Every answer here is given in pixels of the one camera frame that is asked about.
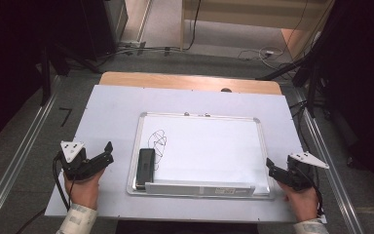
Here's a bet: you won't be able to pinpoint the person's right hand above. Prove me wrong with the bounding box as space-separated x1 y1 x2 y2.
277 179 321 224

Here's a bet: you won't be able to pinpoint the black hanging cable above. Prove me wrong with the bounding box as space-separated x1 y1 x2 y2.
179 0 203 52

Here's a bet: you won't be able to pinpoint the white floor cable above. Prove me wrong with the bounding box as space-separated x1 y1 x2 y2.
237 46 286 63

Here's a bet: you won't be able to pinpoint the white base board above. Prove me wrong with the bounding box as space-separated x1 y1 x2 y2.
44 84 307 225

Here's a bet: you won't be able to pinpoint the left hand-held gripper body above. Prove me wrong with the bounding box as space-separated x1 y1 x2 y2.
57 139 94 181

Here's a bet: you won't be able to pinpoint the hand-held gripper cable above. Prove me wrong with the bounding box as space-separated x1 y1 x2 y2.
300 165 326 218
52 151 76 212

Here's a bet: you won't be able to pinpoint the silver-framed whiteboard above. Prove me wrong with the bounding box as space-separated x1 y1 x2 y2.
126 111 277 200

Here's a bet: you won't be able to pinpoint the left hand-held gripper cable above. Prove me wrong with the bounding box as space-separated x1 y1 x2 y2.
52 151 76 212

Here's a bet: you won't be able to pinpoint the black metal stand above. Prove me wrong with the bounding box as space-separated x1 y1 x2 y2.
39 41 102 107
255 30 327 119

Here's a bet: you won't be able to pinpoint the metal floor rail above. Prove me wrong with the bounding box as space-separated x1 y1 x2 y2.
292 89 365 234
0 75 61 230

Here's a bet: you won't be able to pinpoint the black cabinet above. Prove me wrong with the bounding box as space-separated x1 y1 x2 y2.
77 0 130 61

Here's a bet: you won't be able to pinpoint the dark curtain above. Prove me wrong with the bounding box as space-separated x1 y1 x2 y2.
0 0 89 154
315 0 374 204

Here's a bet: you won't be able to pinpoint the black whiteboard eraser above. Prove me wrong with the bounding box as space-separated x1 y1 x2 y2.
134 147 157 191

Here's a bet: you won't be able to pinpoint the light wooden furniture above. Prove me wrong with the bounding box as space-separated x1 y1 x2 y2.
179 0 336 59

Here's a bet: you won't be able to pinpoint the person's left hand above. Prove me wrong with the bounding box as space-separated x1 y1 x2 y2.
63 169 107 212

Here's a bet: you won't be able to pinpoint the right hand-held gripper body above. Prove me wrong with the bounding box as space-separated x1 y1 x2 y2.
286 151 331 192

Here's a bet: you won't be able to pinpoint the grey floor cables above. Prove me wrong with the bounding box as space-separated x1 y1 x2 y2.
96 44 183 67

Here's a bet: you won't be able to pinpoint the right hand-held gripper cable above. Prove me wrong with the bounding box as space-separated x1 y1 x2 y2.
300 165 326 218

